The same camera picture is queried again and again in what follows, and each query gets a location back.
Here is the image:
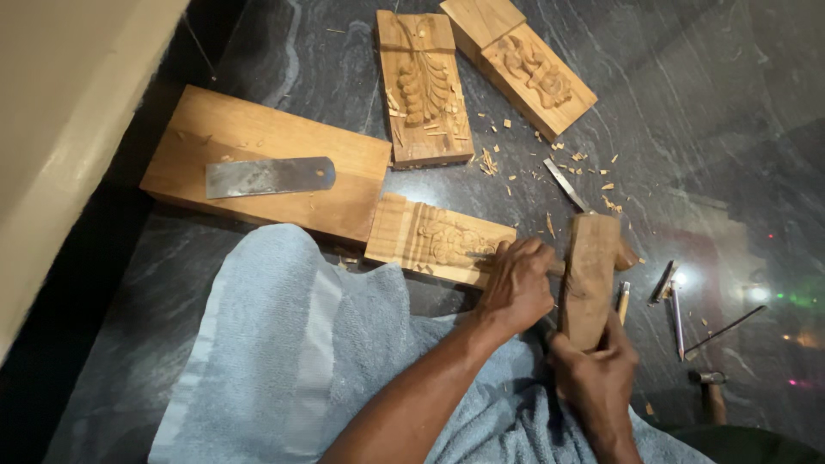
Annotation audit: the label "carved floral wooden panel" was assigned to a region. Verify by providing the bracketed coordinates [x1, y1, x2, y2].
[365, 192, 518, 290]

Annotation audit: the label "long thin metal chisel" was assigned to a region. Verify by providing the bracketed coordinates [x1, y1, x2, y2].
[668, 282, 686, 362]

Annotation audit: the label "scattered wood chips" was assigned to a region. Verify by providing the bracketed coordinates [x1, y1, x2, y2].
[324, 26, 710, 326]

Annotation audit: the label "figure carved wooden block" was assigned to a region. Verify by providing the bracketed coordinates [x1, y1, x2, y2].
[440, 0, 599, 143]

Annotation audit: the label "leaf carved wooden block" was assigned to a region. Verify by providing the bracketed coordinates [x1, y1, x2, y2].
[375, 9, 476, 170]

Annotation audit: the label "flat steel chisel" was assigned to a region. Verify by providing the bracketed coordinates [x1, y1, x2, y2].
[543, 157, 640, 272]

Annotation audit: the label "wooden handled carving chisel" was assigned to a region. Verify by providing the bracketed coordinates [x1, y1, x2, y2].
[464, 251, 568, 277]

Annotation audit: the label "person's right hand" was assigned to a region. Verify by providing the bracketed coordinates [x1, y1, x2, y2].
[547, 311, 641, 447]

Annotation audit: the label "plain wide wooden plank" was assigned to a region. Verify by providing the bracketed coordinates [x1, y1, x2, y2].
[140, 84, 393, 245]

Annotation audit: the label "dark green cloth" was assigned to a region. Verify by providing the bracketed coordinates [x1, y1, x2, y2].
[667, 423, 825, 464]

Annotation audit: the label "hammer with wooden handle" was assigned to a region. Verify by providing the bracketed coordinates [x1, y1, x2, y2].
[687, 369, 729, 427]

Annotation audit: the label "light blue towel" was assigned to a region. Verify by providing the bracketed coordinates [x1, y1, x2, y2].
[147, 223, 718, 464]

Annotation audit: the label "small pale handled chisel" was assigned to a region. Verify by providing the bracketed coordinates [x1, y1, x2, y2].
[615, 281, 632, 327]

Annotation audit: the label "flat steel blade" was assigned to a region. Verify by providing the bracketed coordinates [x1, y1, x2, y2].
[205, 156, 337, 200]

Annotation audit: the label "wooden block mallet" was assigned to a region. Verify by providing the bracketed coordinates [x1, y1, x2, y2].
[557, 213, 623, 353]

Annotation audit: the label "person's left hand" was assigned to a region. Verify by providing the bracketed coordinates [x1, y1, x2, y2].
[476, 237, 558, 338]

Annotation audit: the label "short dark metal chisel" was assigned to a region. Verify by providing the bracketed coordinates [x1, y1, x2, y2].
[647, 259, 679, 306]

